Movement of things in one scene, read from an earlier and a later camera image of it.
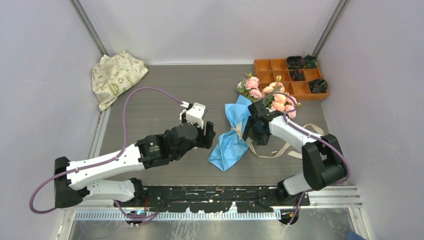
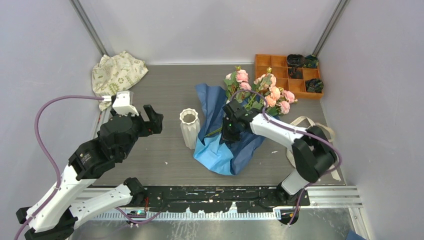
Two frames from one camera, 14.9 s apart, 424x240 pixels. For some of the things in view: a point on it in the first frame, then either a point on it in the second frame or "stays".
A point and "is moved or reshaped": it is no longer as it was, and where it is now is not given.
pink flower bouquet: x=274 y=94 is moved or reshaped
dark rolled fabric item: x=295 y=62 stays
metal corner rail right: x=340 y=6 stays
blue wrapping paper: x=231 y=147 is moved or reshaped
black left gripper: x=205 y=140 -> x=155 y=125
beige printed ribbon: x=238 y=127 -> x=333 y=170
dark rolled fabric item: x=310 y=62 stays
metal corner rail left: x=76 y=5 stays
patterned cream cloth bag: x=112 y=76 stays
